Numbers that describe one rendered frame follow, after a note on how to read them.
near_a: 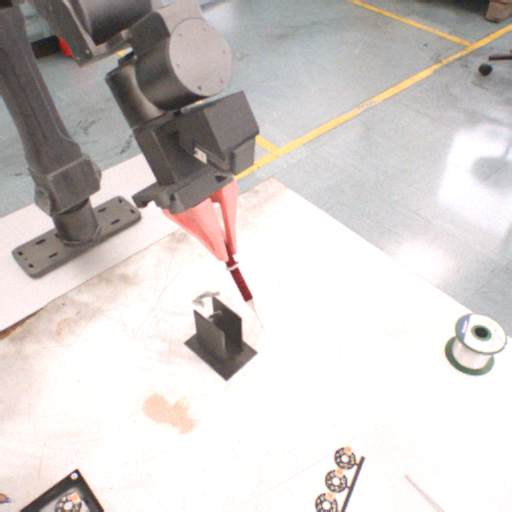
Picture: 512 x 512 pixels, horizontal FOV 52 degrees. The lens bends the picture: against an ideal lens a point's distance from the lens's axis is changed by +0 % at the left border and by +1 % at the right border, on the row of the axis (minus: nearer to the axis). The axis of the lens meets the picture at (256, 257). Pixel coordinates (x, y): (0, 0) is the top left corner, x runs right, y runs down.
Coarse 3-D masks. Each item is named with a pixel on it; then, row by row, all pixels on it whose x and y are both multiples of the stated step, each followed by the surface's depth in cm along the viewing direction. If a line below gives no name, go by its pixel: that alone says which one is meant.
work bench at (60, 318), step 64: (256, 192) 91; (192, 256) 80; (256, 256) 80; (320, 256) 80; (384, 256) 80; (64, 320) 72; (128, 320) 72; (192, 320) 72; (256, 320) 72; (320, 320) 72; (384, 320) 72; (448, 320) 72; (0, 384) 65; (64, 384) 65; (128, 384) 65; (192, 384) 65; (256, 384) 65; (320, 384) 65; (384, 384) 65; (448, 384) 65; (0, 448) 60; (64, 448) 60; (128, 448) 60; (192, 448) 60; (256, 448) 60; (320, 448) 60; (384, 448) 60; (448, 448) 60
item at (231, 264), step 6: (228, 252) 53; (228, 258) 53; (234, 258) 53; (228, 264) 53; (234, 264) 53; (228, 270) 53; (234, 270) 53; (234, 276) 54; (240, 276) 54; (240, 282) 54; (240, 288) 54; (246, 288) 54; (240, 294) 55; (246, 294) 54; (246, 300) 55
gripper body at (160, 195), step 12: (156, 120) 45; (132, 132) 47; (204, 168) 47; (192, 180) 47; (144, 192) 49; (156, 192) 46; (168, 192) 45; (144, 204) 49; (156, 204) 46; (168, 204) 45
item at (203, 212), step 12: (204, 204) 47; (168, 216) 52; (180, 216) 52; (192, 216) 48; (204, 216) 48; (192, 228) 52; (204, 228) 49; (216, 228) 50; (204, 240) 52; (216, 240) 50; (216, 252) 52
